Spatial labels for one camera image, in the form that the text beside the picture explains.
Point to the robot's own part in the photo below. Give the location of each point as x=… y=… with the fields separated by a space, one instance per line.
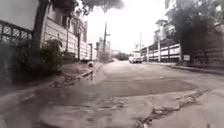
x=145 y=125

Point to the small white sign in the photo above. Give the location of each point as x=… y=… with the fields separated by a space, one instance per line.
x=186 y=57

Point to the large dark tree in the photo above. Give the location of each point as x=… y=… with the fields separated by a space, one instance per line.
x=191 y=26

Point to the utility pole with crossarm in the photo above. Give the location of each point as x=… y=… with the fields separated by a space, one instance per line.
x=105 y=38

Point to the concrete pavement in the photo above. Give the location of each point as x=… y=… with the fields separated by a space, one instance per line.
x=196 y=68

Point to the lattice block fence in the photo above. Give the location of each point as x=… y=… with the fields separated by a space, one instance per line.
x=13 y=35

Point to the broken kerb with dirt verge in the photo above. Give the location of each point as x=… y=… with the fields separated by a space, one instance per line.
x=50 y=83

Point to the white vehicle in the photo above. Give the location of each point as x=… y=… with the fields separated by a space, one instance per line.
x=135 y=58

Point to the distant bushes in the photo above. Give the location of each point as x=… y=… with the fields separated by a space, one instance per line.
x=121 y=56

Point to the pale building with slatted wall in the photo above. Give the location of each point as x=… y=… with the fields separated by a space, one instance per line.
x=58 y=31

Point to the grey boundary wall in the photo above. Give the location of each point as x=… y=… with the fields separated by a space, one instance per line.
x=213 y=46

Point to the grey concrete road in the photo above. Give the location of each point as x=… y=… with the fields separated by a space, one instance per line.
x=133 y=80

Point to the dark green bush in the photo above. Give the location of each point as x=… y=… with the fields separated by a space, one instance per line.
x=51 y=56

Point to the thin utility pole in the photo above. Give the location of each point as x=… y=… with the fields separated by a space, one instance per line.
x=140 y=41

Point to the multi-storey building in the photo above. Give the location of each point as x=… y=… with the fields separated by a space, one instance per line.
x=161 y=31

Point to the white panel fence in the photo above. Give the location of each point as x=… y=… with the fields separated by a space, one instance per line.
x=165 y=52

